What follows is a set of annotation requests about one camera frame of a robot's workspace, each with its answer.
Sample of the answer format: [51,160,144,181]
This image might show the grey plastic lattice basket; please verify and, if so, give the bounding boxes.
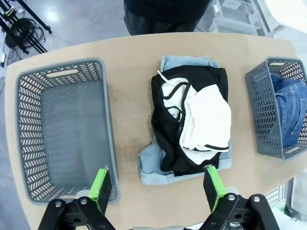
[244,57,307,161]
[15,57,120,208]

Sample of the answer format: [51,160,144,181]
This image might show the white top with black trim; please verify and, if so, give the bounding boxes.
[157,70,232,166]

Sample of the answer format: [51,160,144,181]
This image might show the black floor cable bundle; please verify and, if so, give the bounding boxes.
[4,18,46,48]

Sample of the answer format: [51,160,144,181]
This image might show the black camera tripod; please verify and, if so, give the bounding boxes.
[0,0,52,55]

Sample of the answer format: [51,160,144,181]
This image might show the white rectangular table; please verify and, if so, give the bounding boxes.
[258,0,307,38]

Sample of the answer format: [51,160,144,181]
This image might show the black garment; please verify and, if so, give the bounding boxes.
[151,65,228,177]

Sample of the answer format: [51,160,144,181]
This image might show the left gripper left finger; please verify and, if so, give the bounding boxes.
[42,167,114,230]

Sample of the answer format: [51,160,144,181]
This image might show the light blue denim shorts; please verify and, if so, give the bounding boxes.
[138,56,233,185]

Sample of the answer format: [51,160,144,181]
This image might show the person in black t-shirt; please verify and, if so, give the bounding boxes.
[123,0,212,36]

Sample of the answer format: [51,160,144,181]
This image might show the dark blue jeans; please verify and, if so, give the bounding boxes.
[270,73,307,148]

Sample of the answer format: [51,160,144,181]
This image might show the clear plastic storage bin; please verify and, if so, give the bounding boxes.
[208,0,262,36]

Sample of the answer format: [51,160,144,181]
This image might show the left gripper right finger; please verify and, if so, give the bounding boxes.
[202,164,281,230]

